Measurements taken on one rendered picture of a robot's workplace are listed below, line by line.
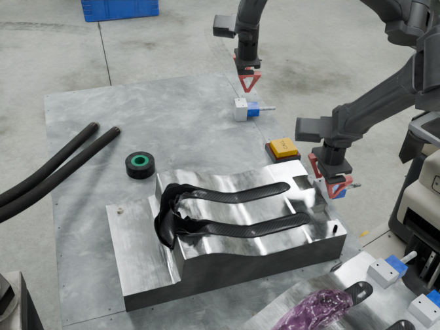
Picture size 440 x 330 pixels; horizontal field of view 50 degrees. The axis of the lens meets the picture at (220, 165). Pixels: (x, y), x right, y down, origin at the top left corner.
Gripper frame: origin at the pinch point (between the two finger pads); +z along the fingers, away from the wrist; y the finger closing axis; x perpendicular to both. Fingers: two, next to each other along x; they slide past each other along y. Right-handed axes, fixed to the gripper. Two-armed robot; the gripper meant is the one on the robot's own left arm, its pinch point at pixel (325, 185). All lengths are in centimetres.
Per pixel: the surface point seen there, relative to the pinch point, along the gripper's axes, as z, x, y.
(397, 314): -0.2, -2.9, 38.2
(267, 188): -3.5, -16.7, 0.7
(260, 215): -3.6, -21.5, 8.8
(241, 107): -1.2, -10.4, -38.1
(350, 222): 84, 54, -52
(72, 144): -1, -62, -32
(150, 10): 75, 1, -299
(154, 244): -1.4, -46.3, 9.0
